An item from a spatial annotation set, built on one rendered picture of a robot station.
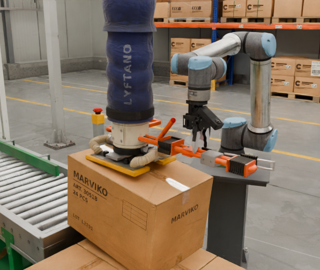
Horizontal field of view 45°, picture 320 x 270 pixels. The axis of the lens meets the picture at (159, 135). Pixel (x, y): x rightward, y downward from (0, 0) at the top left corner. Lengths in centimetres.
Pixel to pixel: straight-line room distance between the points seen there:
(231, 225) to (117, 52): 146
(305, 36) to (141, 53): 870
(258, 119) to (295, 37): 805
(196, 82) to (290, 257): 190
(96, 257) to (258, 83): 124
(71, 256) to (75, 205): 24
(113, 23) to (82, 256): 110
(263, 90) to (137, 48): 84
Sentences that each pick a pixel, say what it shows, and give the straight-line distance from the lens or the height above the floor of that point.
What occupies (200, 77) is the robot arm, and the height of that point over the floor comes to 144.
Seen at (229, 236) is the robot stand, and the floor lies 27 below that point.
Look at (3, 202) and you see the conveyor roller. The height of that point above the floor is 54.
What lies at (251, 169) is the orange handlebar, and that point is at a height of 112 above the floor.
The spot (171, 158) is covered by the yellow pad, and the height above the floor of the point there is 101.
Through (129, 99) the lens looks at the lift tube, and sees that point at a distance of 170.
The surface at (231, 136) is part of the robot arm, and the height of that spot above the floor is 95.
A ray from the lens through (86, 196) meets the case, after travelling 193.
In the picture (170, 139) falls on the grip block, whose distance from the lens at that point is 172.
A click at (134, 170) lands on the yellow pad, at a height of 101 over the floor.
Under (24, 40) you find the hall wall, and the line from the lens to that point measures 1246.
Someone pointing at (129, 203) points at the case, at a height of 89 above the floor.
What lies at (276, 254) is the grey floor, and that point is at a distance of 309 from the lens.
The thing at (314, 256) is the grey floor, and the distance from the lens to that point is 316.
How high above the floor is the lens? 164
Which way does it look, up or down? 16 degrees down
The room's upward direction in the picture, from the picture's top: straight up
